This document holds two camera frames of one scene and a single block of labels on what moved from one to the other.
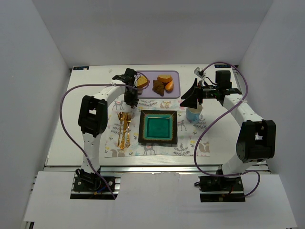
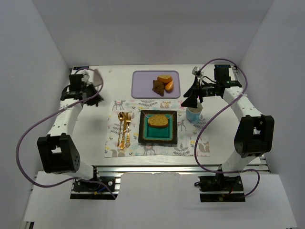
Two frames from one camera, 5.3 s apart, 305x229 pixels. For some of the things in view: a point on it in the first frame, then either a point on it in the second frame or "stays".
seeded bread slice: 142,81 -> 157,121
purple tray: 148,92 stays
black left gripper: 130,100 -> 90,99
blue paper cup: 192,115 stays
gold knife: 122,144 stays
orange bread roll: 169,86 stays
